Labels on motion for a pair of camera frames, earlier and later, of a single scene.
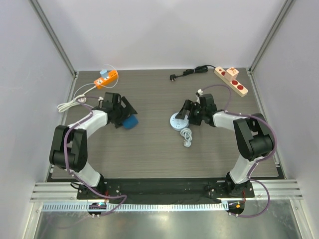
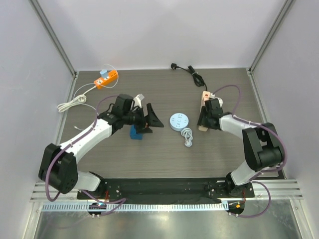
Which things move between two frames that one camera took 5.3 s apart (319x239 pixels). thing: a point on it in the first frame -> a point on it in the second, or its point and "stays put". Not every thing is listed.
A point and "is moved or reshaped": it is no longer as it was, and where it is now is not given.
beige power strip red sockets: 234,85 -> 206,95
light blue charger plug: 104,73 stays put
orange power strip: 113,74 stays put
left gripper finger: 127,107 -> 151,118
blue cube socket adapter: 131,122 is moved or reshaped
